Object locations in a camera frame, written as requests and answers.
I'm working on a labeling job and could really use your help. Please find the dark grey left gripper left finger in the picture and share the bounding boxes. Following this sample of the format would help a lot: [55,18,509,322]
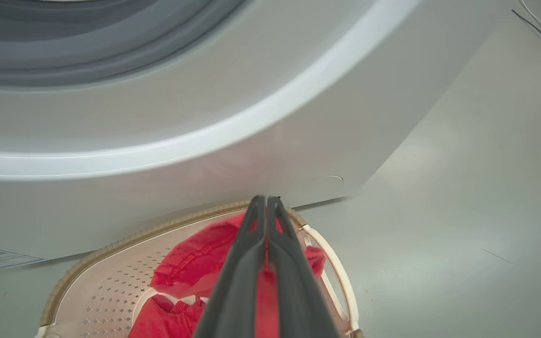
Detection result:
[193,195,268,338]

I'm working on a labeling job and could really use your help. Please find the cream perforated laundry basket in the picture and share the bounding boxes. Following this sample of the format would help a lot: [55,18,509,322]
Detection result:
[35,199,366,338]

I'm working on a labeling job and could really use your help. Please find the white washing machine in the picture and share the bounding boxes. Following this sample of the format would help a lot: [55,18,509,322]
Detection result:
[0,0,516,266]

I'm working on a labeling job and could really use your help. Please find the red garment with white trim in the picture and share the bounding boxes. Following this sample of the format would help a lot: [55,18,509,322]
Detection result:
[128,211,327,338]

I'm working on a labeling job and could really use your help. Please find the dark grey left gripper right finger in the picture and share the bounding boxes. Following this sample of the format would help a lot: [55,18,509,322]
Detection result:
[267,196,342,338]

